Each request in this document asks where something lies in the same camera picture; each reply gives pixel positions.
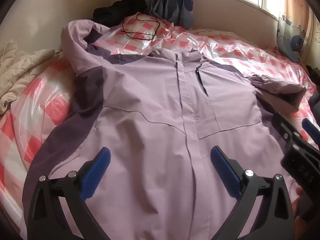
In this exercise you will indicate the blue patterned curtain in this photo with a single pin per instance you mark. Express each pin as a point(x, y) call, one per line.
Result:
point(175, 2)

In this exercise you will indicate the black jacket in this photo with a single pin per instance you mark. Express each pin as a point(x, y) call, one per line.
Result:
point(117, 10)

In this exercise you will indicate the purple two-tone jacket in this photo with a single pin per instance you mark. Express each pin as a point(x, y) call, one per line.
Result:
point(160, 105)

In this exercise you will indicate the beige quilted blanket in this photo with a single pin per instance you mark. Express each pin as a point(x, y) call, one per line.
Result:
point(20, 67)

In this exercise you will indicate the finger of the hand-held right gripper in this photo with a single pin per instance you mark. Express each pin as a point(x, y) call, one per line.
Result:
point(282, 127)
point(309, 128)

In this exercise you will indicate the red checkered plastic sheet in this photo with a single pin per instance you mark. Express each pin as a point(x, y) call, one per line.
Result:
point(225, 42)

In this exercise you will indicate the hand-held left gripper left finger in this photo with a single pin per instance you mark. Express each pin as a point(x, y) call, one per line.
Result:
point(96, 172)

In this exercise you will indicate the person's right hand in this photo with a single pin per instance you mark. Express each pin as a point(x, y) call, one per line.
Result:
point(299, 192)

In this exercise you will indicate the dark cloth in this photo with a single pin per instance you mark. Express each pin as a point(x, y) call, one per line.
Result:
point(312, 71)

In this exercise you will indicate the peach curtain with blue print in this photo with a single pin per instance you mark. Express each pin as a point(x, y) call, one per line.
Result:
point(295, 37)

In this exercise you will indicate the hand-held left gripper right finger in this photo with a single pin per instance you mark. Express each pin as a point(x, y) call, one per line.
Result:
point(225, 172)

